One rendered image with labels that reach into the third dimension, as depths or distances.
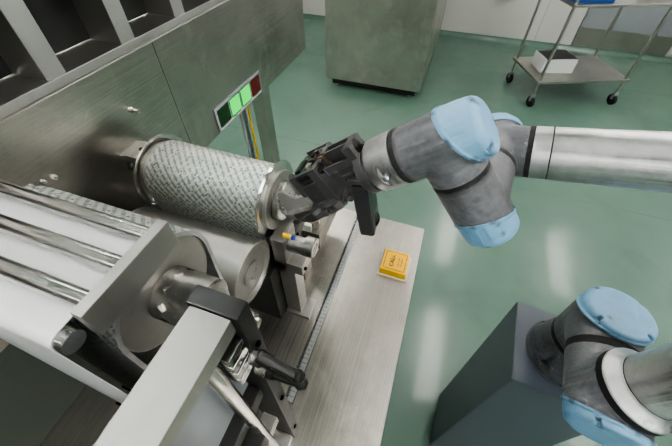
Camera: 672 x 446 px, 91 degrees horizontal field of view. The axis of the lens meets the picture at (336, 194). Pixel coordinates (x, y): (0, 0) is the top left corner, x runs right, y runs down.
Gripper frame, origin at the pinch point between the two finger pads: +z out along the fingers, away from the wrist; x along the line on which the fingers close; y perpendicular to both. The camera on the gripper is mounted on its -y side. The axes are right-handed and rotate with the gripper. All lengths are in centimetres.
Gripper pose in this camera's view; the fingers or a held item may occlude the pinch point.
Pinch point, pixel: (292, 209)
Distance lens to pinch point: 60.2
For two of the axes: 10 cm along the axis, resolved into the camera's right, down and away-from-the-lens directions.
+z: -7.3, 2.6, 6.3
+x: -3.3, 6.8, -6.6
